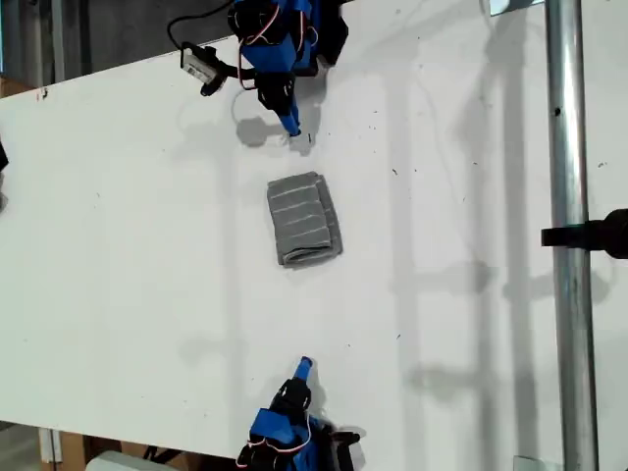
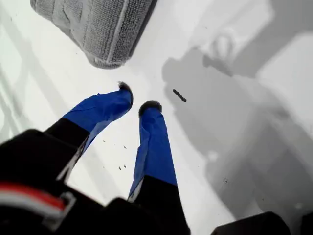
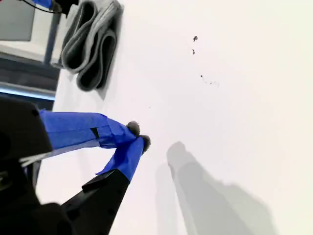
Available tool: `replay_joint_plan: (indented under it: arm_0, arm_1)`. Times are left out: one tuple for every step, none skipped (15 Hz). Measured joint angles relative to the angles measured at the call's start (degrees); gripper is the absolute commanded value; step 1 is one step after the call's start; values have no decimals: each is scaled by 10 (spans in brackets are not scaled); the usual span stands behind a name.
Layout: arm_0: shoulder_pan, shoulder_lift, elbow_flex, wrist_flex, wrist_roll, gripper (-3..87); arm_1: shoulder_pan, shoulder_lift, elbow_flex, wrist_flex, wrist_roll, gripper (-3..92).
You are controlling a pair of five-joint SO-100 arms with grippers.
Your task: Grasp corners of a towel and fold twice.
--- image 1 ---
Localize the grey white-striped towel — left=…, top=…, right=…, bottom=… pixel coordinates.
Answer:
left=266, top=171, right=344, bottom=270

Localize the steel post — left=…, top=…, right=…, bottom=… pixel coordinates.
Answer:
left=544, top=0, right=601, bottom=471

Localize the black clamp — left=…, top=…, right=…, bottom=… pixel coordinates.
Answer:
left=541, top=208, right=628, bottom=260

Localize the black camera cable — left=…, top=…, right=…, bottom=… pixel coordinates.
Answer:
left=166, top=2, right=232, bottom=50

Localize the white table leg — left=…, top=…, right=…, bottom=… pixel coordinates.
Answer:
left=38, top=426, right=63, bottom=463

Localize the brown cardboard box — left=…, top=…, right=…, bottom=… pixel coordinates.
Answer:
left=0, top=76, right=36, bottom=99

